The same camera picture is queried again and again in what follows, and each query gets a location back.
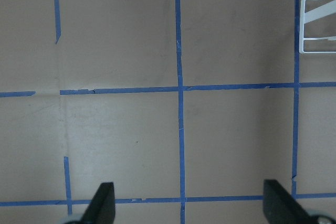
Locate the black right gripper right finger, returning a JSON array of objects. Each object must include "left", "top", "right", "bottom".
[{"left": 264, "top": 179, "right": 335, "bottom": 224}]

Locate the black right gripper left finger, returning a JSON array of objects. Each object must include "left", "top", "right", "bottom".
[{"left": 61, "top": 182, "right": 116, "bottom": 224}]

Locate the white wire cup rack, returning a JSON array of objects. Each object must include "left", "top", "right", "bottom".
[{"left": 298, "top": 0, "right": 335, "bottom": 54}]

